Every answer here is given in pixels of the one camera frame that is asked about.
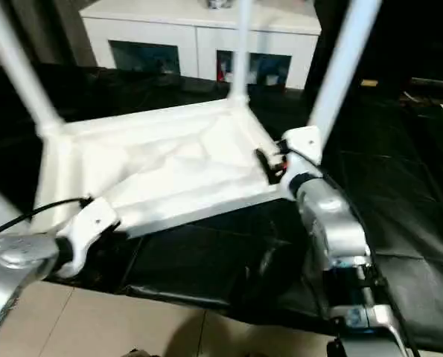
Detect white plastic table top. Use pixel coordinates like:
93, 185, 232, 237
31, 97, 293, 241

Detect black right camera cable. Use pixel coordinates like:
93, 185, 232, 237
286, 148, 419, 357

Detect white cabinet with glass doors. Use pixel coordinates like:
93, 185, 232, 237
78, 0, 322, 90

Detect black left camera cable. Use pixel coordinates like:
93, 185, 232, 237
0, 196, 94, 239

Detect black horizontal bar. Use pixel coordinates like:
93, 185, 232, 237
410, 77, 443, 89

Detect black plastic mat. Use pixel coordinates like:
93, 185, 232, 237
0, 62, 443, 350

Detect black camera cable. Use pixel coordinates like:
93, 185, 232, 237
0, 196, 94, 239
286, 148, 419, 357

